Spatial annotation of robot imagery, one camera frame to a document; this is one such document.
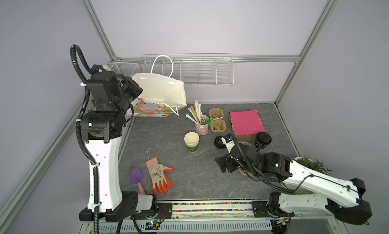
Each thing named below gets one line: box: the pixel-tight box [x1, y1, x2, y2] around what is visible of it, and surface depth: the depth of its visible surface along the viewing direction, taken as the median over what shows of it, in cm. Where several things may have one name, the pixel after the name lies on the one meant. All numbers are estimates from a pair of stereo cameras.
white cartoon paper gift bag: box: [131, 54, 188, 117], surface depth 68 cm
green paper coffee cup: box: [183, 131, 201, 153], surface depth 90 cm
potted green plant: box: [293, 156, 334, 176], surface depth 72 cm
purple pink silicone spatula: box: [129, 165, 146, 195], surface depth 87 cm
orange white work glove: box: [145, 157, 175, 195], surface depth 85 cm
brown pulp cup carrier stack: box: [208, 107, 227, 133], surface depth 107 cm
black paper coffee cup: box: [254, 131, 272, 152], surface depth 88 cm
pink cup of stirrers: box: [185, 100, 223, 136], surface depth 98 cm
